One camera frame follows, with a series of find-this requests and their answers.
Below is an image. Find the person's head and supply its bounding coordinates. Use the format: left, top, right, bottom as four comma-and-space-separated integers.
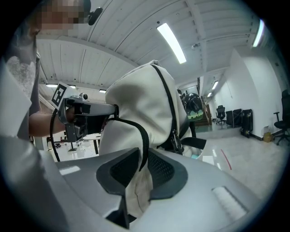
29, 0, 91, 37

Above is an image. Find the person's grey printed t-shirt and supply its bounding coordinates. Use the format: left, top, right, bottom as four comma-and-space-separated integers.
0, 22, 41, 141

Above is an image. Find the round white table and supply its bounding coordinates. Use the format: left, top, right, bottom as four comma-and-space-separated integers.
82, 133, 102, 155

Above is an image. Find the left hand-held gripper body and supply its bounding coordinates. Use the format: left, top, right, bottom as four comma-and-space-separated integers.
51, 82, 107, 142

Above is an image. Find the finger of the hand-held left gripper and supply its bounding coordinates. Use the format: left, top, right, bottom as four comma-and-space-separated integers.
90, 103, 120, 116

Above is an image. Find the black hard case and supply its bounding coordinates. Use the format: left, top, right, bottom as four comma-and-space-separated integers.
226, 108, 242, 127
241, 109, 253, 138

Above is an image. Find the person's left hand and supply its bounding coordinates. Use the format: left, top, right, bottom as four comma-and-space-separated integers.
67, 106, 76, 124

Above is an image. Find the beige backpack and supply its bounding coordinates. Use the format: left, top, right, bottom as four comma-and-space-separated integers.
98, 60, 207, 219

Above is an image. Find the black head-worn camera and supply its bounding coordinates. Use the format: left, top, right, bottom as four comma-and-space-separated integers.
87, 7, 103, 26

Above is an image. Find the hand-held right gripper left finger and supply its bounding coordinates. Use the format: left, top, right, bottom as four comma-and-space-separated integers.
56, 147, 140, 229

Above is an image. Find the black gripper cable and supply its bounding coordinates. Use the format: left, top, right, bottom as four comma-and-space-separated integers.
49, 108, 62, 163

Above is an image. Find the black office chair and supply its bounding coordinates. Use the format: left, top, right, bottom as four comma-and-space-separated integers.
215, 105, 227, 125
273, 89, 290, 145

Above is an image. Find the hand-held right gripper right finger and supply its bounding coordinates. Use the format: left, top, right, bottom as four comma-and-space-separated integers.
135, 148, 259, 232

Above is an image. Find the person's left forearm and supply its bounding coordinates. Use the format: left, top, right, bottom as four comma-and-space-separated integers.
29, 112, 68, 138

